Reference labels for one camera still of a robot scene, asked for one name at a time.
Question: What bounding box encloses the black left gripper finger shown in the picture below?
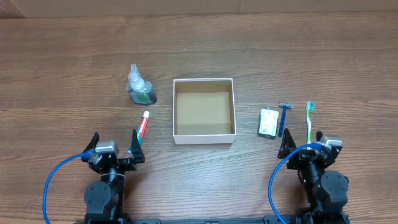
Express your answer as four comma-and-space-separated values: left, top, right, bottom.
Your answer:
129, 129, 145, 164
83, 132, 100, 153

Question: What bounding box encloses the red green toothpaste tube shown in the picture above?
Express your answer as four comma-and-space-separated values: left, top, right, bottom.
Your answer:
137, 111, 150, 145

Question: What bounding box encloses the green white toothbrush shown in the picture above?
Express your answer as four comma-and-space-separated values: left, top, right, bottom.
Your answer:
306, 100, 314, 144

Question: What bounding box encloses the green white soap packet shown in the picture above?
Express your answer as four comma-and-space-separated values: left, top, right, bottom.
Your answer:
258, 109, 279, 139

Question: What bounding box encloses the blue disposable razor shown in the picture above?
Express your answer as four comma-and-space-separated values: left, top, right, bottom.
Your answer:
278, 103, 294, 137

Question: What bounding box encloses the clear pump sanitizer bottle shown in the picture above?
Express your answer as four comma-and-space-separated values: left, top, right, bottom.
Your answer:
126, 64, 157, 105

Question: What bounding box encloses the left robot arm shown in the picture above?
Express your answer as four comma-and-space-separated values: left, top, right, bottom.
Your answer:
81, 130, 145, 223

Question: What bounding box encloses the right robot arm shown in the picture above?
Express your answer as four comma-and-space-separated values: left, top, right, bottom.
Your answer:
284, 131, 349, 223

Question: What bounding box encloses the white cardboard box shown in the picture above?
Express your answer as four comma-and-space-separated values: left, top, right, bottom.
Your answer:
173, 78, 237, 144

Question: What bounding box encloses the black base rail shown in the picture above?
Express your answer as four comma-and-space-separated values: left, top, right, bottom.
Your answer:
129, 215, 350, 224

